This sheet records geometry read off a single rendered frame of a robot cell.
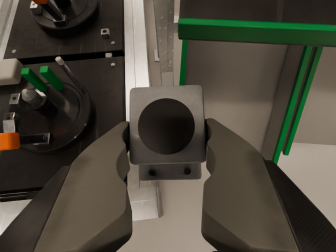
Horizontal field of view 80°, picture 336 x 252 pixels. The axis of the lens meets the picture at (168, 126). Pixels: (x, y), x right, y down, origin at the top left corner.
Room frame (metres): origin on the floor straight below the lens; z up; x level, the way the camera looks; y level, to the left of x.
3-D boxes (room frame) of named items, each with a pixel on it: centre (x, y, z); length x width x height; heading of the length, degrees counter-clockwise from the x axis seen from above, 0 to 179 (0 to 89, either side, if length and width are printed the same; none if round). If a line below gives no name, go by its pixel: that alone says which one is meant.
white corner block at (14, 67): (0.25, 0.30, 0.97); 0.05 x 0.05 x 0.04; 4
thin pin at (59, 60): (0.19, 0.14, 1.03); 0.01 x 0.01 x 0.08
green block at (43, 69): (0.20, 0.19, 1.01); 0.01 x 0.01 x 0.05; 4
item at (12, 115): (0.14, 0.25, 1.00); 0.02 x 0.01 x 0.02; 4
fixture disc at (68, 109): (0.16, 0.20, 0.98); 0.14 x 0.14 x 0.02
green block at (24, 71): (0.20, 0.21, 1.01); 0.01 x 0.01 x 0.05; 4
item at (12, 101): (0.17, 0.25, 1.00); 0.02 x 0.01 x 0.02; 4
